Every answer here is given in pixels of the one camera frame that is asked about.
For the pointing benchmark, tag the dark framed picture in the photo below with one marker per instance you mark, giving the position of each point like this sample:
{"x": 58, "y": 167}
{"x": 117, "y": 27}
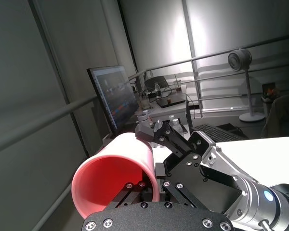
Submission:
{"x": 269, "y": 87}

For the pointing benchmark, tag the clear water bottle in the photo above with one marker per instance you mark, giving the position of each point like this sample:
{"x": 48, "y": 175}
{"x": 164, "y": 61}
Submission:
{"x": 157, "y": 90}

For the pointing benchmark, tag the white pedestal fan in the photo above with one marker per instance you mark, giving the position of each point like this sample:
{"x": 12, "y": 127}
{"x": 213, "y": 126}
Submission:
{"x": 239, "y": 60}

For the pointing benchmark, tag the person in dark jacket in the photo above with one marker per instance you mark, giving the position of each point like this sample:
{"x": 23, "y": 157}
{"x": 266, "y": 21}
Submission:
{"x": 284, "y": 115}

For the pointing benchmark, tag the small brown cup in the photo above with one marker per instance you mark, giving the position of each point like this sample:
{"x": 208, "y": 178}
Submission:
{"x": 168, "y": 100}

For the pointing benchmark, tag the grey wall handrail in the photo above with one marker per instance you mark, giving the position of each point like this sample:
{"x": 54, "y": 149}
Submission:
{"x": 207, "y": 55}

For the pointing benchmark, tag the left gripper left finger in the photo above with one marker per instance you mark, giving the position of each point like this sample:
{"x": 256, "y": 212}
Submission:
{"x": 132, "y": 192}

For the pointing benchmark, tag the grey office desk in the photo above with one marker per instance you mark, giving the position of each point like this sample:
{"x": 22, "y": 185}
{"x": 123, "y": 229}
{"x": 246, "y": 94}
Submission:
{"x": 166, "y": 111}

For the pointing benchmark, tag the black office chair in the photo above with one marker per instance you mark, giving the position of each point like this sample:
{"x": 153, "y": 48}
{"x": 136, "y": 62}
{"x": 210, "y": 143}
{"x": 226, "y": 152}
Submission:
{"x": 156, "y": 80}

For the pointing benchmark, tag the plastic cup with straw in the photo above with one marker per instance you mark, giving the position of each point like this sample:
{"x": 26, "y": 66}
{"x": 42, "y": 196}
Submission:
{"x": 177, "y": 86}

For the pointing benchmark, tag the grey horizontal handrail pipe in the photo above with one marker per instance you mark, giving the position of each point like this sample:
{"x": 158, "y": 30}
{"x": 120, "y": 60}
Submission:
{"x": 38, "y": 125}

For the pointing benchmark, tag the white tape roll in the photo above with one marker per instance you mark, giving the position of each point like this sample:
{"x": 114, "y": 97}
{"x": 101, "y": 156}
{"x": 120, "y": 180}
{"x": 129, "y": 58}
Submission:
{"x": 142, "y": 118}

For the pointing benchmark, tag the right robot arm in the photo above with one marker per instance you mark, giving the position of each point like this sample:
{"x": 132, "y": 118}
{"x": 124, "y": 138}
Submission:
{"x": 255, "y": 207}

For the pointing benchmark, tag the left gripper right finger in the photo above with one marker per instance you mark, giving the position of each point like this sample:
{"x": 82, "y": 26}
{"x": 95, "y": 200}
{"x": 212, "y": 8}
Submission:
{"x": 186, "y": 192}

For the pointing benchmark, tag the grey vertical railing post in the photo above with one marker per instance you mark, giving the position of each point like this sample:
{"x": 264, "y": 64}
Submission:
{"x": 191, "y": 48}

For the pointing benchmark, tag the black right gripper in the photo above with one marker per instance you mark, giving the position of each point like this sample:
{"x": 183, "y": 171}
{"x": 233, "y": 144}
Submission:
{"x": 195, "y": 178}

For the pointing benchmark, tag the pink plastic cup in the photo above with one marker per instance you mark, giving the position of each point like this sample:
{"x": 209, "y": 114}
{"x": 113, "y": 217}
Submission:
{"x": 125, "y": 154}

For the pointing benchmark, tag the black computer monitor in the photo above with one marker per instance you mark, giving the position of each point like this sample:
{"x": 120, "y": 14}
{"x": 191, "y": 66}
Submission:
{"x": 115, "y": 96}

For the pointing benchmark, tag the black closed laptop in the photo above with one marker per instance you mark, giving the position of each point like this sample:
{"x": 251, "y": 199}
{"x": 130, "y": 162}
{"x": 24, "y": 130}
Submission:
{"x": 178, "y": 99}

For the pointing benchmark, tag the black keyboard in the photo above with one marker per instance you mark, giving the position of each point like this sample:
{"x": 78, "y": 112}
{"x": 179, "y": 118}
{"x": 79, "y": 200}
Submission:
{"x": 214, "y": 133}

